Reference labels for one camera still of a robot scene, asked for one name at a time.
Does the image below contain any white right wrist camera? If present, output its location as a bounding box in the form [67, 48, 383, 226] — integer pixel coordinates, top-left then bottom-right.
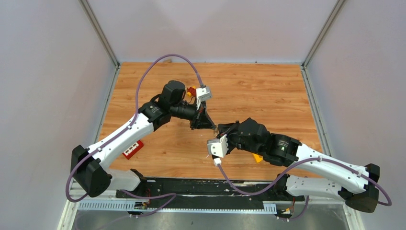
[206, 134, 228, 166]

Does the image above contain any red lego brick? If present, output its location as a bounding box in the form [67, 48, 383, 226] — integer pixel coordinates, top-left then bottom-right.
[122, 140, 144, 160]

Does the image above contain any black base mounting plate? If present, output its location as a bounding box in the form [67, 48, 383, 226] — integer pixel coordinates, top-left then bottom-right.
[131, 169, 305, 207]

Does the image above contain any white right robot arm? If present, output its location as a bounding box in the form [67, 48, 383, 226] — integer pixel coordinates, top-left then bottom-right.
[207, 118, 380, 213]

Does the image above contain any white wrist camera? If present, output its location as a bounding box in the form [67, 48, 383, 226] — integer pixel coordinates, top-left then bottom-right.
[206, 134, 228, 166]
[195, 86, 212, 110]

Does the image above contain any white slotted cable duct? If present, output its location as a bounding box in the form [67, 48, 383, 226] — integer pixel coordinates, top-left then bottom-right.
[77, 200, 277, 214]

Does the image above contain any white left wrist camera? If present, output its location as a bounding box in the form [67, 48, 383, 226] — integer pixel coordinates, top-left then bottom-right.
[195, 86, 212, 110]

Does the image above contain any large keyring with keys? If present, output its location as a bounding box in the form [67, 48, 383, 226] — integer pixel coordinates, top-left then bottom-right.
[214, 126, 219, 138]

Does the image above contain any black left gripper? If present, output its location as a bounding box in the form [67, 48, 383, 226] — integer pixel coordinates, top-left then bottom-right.
[171, 98, 216, 131]

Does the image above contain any red lego toy car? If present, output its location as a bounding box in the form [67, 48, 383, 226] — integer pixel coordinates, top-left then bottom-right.
[186, 86, 196, 98]

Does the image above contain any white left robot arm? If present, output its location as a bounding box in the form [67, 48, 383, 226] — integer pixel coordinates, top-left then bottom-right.
[70, 80, 215, 198]

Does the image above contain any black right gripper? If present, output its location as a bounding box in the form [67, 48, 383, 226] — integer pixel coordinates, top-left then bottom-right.
[216, 121, 263, 157]

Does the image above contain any yellow triangle block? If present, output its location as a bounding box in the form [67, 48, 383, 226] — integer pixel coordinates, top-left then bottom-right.
[252, 153, 263, 163]

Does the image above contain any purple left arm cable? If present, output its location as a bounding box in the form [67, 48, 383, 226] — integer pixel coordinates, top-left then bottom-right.
[65, 53, 205, 203]

